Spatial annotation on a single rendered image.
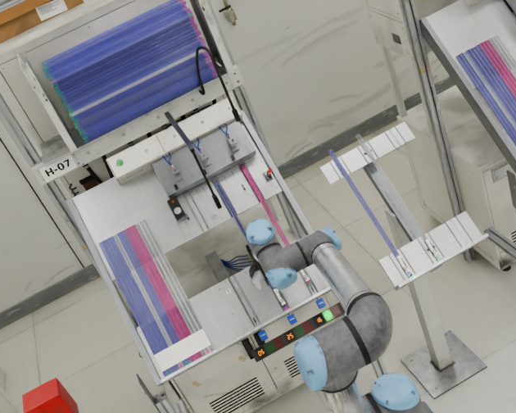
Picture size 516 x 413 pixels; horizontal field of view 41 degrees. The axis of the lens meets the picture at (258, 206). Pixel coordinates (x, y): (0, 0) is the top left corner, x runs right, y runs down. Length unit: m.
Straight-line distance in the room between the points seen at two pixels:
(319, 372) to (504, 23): 1.70
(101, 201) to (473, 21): 1.52
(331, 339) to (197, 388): 1.36
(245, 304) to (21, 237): 2.11
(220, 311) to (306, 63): 2.20
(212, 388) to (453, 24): 1.67
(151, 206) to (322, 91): 2.09
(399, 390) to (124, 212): 1.12
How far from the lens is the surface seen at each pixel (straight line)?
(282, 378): 2.95
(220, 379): 2.84
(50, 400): 2.47
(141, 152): 2.42
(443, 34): 2.74
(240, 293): 2.35
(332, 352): 1.53
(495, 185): 2.97
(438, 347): 2.87
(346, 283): 1.69
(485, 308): 3.16
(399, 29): 2.93
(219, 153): 2.41
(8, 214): 4.13
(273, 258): 1.86
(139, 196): 2.46
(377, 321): 1.56
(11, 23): 2.61
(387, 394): 1.92
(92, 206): 2.48
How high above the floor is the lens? 2.25
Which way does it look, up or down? 32 degrees down
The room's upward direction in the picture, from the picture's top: 24 degrees counter-clockwise
